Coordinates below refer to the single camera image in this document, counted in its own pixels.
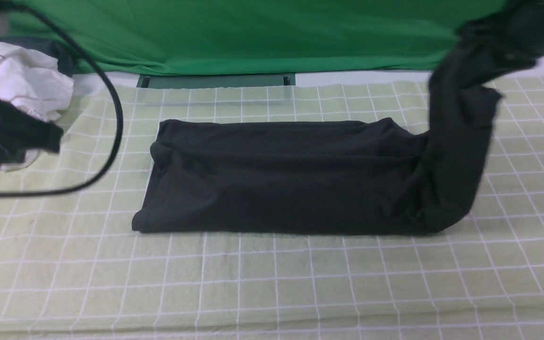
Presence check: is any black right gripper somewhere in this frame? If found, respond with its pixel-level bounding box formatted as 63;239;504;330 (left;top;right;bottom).
456;0;544;67

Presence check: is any dark gray long-sleeved shirt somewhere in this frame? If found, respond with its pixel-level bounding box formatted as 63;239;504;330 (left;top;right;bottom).
131;28;537;235

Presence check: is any crumpled white shirt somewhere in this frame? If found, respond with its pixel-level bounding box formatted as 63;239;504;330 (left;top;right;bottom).
0;42;74;171

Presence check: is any light green checkered tablecloth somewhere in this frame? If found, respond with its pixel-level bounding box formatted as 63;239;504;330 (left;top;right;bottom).
0;77;544;340

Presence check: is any green backdrop cloth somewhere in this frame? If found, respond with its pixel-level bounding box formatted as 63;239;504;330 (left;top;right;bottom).
26;0;503;76

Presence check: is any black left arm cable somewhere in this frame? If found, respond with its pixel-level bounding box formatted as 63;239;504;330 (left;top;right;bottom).
0;0;125;198

